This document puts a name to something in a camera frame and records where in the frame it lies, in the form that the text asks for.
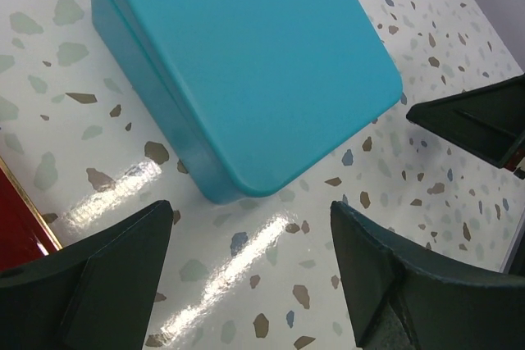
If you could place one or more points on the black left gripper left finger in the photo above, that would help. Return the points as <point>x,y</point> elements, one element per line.
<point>97,293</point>

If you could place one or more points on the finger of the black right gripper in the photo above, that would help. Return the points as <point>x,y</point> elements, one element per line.
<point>487,122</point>

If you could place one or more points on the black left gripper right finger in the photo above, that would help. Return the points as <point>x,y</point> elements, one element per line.
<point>401,295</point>

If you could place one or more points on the teal tin lid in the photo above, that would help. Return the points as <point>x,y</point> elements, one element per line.
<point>273,85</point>

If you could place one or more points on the teal tin box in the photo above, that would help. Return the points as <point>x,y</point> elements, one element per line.
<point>177,126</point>

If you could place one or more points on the red lacquer tray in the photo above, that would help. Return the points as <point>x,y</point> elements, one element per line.
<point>25,234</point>

